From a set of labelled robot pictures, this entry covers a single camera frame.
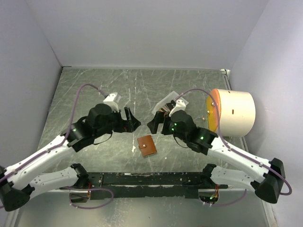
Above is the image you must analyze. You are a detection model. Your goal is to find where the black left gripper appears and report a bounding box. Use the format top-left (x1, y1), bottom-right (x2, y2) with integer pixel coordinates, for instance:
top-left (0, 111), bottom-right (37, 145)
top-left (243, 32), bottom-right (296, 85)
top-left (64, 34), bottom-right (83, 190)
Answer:
top-left (95, 106), bottom-right (141, 138)

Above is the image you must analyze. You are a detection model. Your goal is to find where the brown leather card holder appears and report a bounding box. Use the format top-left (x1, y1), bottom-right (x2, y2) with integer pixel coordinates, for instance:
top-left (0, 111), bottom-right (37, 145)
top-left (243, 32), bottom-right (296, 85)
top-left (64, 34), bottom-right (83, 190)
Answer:
top-left (137, 135), bottom-right (157, 157)

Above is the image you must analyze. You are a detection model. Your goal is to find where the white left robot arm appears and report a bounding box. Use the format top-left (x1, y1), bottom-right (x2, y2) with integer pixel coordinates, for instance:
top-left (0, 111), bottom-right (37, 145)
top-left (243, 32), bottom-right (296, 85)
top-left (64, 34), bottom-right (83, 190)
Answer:
top-left (0, 104), bottom-right (141, 211)

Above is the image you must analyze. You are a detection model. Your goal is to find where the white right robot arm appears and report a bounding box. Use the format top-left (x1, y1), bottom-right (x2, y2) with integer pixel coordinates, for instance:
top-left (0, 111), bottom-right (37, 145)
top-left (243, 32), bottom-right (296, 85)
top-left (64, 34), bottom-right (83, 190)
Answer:
top-left (147, 110), bottom-right (285, 204)

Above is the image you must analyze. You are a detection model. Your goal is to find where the white plastic card bin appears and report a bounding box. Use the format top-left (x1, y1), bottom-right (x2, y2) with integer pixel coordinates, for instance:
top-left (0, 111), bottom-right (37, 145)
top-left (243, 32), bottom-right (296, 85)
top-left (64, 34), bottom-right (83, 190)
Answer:
top-left (152, 91), bottom-right (188, 115)

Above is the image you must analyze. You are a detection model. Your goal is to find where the white cylinder with orange lid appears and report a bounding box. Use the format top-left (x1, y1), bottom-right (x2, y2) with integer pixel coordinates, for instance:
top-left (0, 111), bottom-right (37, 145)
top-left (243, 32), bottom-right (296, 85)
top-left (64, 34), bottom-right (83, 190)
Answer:
top-left (206, 88), bottom-right (256, 137)

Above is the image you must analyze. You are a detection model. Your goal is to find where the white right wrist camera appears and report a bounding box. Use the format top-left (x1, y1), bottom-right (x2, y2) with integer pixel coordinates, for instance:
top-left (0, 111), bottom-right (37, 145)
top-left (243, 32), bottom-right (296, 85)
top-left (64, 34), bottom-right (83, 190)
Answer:
top-left (169, 99), bottom-right (187, 117)

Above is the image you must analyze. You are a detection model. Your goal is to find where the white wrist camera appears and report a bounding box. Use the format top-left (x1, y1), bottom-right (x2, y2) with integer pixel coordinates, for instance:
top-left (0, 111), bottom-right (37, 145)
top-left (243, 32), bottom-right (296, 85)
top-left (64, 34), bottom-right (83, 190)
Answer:
top-left (169, 99), bottom-right (187, 117)
top-left (103, 92), bottom-right (121, 113)

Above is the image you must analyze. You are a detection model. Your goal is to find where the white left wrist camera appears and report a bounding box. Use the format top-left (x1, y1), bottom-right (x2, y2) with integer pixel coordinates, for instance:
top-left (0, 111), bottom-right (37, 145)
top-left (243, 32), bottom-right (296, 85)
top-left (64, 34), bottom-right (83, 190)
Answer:
top-left (103, 92), bottom-right (121, 113)

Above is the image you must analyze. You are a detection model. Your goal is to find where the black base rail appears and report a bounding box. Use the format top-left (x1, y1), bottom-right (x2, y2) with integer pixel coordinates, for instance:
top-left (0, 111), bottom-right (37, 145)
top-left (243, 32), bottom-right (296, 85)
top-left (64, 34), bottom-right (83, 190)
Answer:
top-left (58, 171), bottom-right (229, 201)

